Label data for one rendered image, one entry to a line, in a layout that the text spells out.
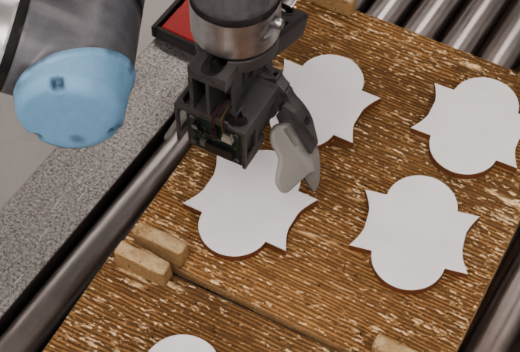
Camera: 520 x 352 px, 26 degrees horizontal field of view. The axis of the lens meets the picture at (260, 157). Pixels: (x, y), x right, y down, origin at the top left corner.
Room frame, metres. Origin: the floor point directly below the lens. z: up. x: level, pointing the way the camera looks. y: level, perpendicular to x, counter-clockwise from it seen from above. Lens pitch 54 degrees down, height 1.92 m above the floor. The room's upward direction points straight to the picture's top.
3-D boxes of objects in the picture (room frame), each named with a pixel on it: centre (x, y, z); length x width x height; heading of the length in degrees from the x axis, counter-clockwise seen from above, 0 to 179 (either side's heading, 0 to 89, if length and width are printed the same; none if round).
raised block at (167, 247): (0.60, 0.10, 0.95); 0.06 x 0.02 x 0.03; 61
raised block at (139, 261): (0.58, 0.12, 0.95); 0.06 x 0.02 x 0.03; 62
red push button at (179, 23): (0.93, 0.08, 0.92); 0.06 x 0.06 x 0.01; 58
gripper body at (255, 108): (0.63, 0.02, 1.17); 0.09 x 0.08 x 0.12; 151
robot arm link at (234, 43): (0.64, 0.02, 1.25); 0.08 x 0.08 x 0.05
